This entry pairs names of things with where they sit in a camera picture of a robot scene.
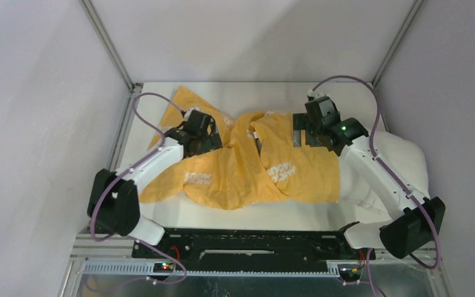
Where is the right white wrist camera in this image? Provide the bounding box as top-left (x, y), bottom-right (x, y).
top-left (307, 90), bottom-right (330, 101)

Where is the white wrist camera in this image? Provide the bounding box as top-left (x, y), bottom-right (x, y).
top-left (307, 90), bottom-right (330, 101)
top-left (183, 106), bottom-right (201, 120)

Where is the yellow and blue pillowcase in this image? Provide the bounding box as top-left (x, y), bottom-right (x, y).
top-left (139, 87), bottom-right (340, 210)

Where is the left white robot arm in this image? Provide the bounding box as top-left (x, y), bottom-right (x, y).
top-left (87, 110), bottom-right (222, 258)

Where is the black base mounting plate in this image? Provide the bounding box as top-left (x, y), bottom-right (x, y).
top-left (132, 226), bottom-right (377, 272)

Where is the aluminium frame rail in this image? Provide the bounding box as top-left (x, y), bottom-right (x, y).
top-left (59, 229), bottom-right (453, 296)

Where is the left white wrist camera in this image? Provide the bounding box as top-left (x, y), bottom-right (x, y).
top-left (183, 106), bottom-right (201, 120)

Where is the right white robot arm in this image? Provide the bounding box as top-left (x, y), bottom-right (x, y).
top-left (293, 92), bottom-right (446, 260)

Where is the white pillow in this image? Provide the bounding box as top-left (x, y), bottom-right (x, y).
top-left (338, 131), bottom-right (432, 218)

